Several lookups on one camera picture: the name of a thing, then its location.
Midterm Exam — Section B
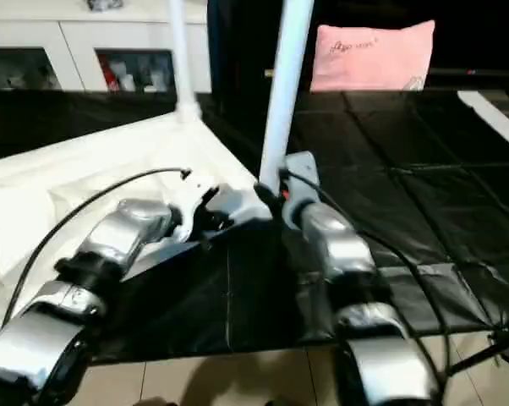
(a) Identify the white plastic table leg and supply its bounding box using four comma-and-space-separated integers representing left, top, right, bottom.
258, 0, 317, 201
167, 0, 204, 121

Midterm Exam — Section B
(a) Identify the white plastic table top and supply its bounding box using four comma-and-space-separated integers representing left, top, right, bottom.
0, 108, 277, 288

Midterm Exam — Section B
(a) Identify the black work mat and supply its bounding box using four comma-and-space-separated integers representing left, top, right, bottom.
0, 85, 509, 366

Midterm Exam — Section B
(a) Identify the pink pillow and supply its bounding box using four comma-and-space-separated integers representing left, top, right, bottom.
309, 19, 437, 93

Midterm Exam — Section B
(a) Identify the red bottle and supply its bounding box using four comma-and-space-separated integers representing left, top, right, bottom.
102, 59, 121, 91

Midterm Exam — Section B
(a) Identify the white glass-door cabinet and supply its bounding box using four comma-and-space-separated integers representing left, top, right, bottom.
0, 0, 215, 94

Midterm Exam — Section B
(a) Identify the dark patterned ornament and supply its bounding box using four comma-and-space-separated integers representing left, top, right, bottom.
86, 0, 125, 12

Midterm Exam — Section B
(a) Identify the black tripod stand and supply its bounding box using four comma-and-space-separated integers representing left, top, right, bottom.
445, 325, 509, 378

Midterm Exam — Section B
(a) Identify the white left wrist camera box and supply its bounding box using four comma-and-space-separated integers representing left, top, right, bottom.
180, 173, 240, 236

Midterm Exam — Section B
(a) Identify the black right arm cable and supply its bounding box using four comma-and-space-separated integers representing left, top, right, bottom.
282, 172, 452, 375

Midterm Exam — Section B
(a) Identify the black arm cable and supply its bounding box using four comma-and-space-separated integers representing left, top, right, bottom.
1, 167, 193, 332
282, 172, 452, 375

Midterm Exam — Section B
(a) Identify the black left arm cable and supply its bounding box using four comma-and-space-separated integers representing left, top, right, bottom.
1, 167, 193, 332

